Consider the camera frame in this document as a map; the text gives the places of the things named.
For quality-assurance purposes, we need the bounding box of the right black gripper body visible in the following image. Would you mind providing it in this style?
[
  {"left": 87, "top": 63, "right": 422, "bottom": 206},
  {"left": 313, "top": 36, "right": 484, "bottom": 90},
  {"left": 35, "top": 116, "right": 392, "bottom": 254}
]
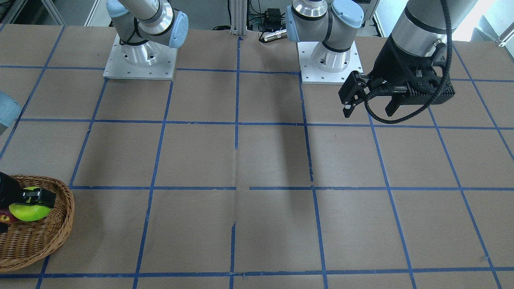
[{"left": 0, "top": 172, "right": 24, "bottom": 209}]

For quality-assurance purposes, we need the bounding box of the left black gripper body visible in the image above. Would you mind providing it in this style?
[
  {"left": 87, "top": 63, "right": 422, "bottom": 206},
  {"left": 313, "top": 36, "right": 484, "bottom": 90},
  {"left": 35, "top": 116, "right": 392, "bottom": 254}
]
[{"left": 368, "top": 38, "right": 434, "bottom": 90}]

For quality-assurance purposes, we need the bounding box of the green apple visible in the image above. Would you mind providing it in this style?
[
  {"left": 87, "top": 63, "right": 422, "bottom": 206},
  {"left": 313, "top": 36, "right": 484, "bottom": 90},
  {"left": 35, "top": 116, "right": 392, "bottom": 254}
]
[{"left": 8, "top": 186, "right": 52, "bottom": 222}]

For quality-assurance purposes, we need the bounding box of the dark red apple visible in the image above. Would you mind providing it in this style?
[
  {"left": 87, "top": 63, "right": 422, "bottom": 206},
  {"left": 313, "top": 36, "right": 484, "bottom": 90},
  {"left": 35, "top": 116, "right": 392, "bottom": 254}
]
[{"left": 0, "top": 212, "right": 18, "bottom": 234}]

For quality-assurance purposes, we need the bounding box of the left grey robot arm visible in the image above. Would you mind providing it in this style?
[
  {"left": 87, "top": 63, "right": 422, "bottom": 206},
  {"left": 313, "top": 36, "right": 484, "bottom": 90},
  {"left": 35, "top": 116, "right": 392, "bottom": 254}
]
[{"left": 285, "top": 0, "right": 477, "bottom": 124}]

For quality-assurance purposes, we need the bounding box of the woven wicker basket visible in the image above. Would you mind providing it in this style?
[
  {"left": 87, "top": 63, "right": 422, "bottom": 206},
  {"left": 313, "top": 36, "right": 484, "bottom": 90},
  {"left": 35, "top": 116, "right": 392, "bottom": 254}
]
[{"left": 0, "top": 173, "right": 75, "bottom": 274}]

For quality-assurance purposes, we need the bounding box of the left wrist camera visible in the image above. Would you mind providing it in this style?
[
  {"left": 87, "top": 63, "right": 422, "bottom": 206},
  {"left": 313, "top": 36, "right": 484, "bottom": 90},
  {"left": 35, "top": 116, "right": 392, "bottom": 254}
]
[{"left": 404, "top": 58, "right": 447, "bottom": 106}]

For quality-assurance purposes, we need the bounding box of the aluminium frame post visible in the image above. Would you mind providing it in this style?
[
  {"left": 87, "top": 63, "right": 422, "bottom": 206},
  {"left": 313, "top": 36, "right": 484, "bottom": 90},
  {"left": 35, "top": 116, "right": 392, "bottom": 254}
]
[{"left": 228, "top": 0, "right": 248, "bottom": 39}]

